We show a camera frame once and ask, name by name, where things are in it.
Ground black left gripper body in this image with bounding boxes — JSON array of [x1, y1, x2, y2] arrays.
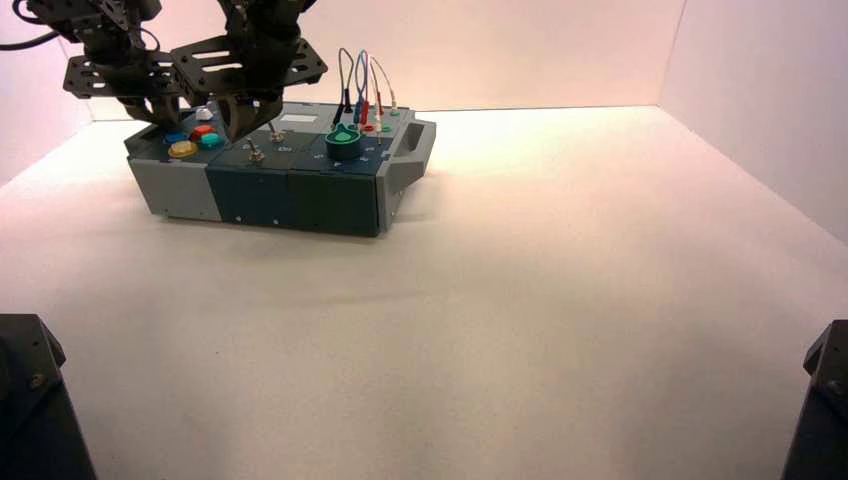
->
[[62, 29, 190, 104]]

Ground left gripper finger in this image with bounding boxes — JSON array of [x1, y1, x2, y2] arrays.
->
[[119, 97, 165, 128], [152, 95, 183, 131]]

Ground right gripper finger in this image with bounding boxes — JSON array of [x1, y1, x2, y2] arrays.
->
[[248, 92, 284, 140], [217, 95, 257, 144]]

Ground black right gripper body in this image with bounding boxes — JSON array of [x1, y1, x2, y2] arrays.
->
[[170, 38, 329, 107]]

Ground blue grey control box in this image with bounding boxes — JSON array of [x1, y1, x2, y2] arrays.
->
[[123, 100, 438, 238]]

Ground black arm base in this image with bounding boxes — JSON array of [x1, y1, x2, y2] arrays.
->
[[781, 319, 848, 480], [0, 313, 99, 480]]

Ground green rotary knob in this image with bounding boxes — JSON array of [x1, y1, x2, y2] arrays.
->
[[324, 123, 364, 162]]

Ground grey cable black plugs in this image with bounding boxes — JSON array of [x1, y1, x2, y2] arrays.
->
[[330, 47, 356, 130]]

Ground blue plug cable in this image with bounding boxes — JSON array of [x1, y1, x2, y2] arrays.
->
[[352, 49, 371, 127]]

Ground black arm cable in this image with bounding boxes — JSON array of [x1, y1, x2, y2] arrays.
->
[[0, 0, 61, 53]]

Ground red plug cable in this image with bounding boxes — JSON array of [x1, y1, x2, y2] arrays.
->
[[362, 56, 385, 144]]

